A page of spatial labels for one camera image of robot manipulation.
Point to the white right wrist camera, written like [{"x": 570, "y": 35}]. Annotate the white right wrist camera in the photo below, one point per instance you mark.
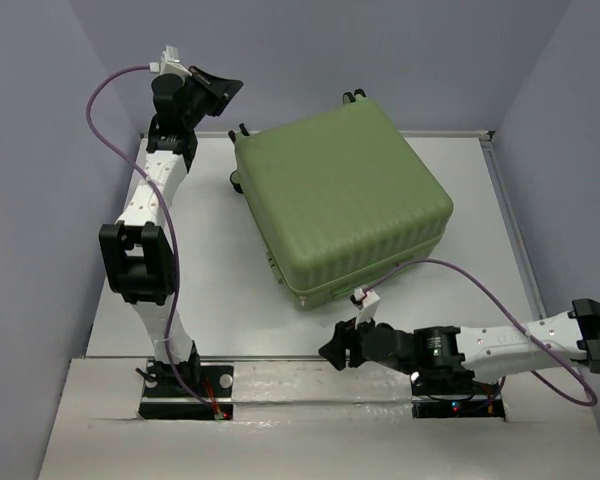
[{"x": 367, "y": 301}]

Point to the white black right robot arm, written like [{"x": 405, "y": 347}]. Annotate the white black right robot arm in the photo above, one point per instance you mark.
[{"x": 450, "y": 360}]

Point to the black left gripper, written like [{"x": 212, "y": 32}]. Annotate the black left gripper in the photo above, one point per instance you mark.
[{"x": 219, "y": 90}]

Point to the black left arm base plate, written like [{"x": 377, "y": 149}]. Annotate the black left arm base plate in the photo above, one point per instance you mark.
[{"x": 163, "y": 397}]

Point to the light green hard suitcase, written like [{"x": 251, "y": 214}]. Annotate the light green hard suitcase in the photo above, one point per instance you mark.
[{"x": 339, "y": 198}]

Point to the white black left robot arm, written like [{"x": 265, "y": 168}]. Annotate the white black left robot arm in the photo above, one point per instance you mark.
[{"x": 139, "y": 249}]

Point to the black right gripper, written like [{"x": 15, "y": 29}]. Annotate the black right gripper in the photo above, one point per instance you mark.
[{"x": 335, "y": 350}]

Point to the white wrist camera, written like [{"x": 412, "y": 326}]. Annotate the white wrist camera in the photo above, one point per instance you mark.
[
  {"x": 172, "y": 60},
  {"x": 367, "y": 301}
]

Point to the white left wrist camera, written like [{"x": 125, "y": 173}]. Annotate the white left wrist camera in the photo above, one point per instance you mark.
[{"x": 172, "y": 60}]

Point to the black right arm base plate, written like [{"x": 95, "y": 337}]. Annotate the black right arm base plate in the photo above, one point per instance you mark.
[{"x": 439, "y": 399}]

